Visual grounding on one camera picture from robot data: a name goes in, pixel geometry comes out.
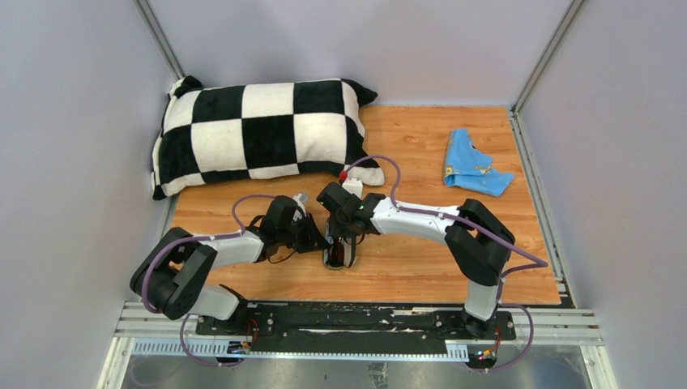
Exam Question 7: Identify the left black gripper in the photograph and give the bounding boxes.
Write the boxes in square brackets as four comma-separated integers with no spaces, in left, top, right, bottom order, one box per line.
[278,212,331,254]

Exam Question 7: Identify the black sunglasses case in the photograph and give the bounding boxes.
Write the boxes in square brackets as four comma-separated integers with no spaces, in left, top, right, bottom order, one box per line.
[322,219,359,270]

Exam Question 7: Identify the brown sunglasses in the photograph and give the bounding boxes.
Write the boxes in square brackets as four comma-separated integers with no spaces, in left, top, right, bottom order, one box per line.
[326,241,350,269]

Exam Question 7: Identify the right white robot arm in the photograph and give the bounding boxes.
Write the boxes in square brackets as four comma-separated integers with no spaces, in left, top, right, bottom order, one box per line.
[317,182,515,339]

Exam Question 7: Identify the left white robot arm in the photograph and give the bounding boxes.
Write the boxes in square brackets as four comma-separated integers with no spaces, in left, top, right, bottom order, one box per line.
[130,194,330,335]

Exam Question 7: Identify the black white checkered pillow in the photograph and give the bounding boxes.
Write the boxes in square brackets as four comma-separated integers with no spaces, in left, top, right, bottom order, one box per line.
[151,76,385,200]

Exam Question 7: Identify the blue crumpled cloth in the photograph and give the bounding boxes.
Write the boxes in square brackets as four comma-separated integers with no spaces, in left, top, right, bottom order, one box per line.
[443,129,515,197]

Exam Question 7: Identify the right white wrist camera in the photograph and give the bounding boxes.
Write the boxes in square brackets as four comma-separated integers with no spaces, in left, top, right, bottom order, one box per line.
[339,170,364,199]

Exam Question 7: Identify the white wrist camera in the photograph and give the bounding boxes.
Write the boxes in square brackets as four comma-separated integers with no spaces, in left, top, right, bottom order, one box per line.
[339,170,364,199]
[292,192,309,216]

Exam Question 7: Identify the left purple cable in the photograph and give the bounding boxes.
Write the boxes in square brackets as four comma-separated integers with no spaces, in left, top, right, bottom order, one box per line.
[140,194,277,370]

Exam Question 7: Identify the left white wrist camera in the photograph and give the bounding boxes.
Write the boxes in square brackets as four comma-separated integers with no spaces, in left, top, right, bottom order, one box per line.
[292,192,309,216]

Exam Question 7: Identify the aluminium frame rail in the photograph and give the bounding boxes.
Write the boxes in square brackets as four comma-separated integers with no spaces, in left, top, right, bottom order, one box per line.
[114,303,603,362]

